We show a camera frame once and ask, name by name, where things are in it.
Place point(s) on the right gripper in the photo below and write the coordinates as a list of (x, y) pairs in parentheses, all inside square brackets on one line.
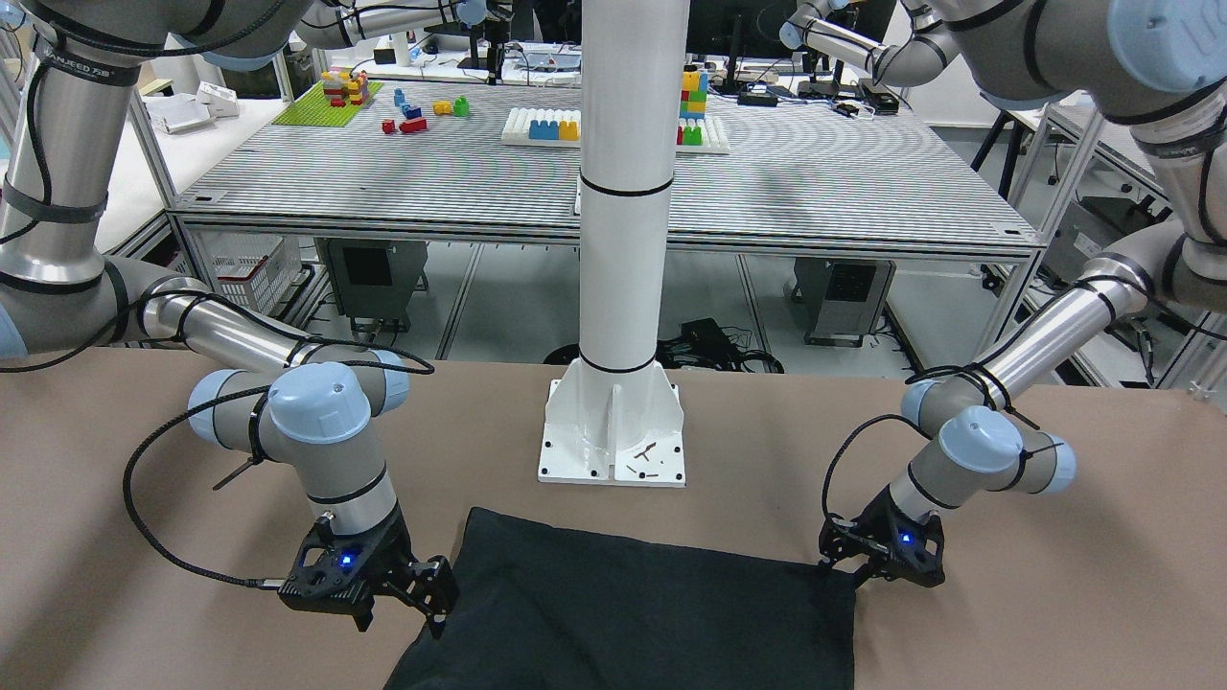
[(392, 556)]

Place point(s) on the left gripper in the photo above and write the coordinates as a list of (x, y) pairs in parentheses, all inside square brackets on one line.
[(871, 525)]

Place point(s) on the black t-shirt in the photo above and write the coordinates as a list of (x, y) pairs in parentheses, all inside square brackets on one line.
[(551, 608)]

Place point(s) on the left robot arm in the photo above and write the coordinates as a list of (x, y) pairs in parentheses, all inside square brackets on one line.
[(1158, 68)]

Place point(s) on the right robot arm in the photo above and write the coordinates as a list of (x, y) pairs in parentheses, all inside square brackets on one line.
[(285, 396)]

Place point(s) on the white plastic basket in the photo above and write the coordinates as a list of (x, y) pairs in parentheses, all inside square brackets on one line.
[(253, 269)]

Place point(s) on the striped work table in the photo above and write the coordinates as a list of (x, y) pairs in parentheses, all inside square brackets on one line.
[(501, 164)]

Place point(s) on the green lego baseplate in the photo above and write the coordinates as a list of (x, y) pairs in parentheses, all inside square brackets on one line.
[(314, 109)]

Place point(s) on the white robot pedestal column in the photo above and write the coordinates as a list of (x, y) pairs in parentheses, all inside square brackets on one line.
[(614, 417)]

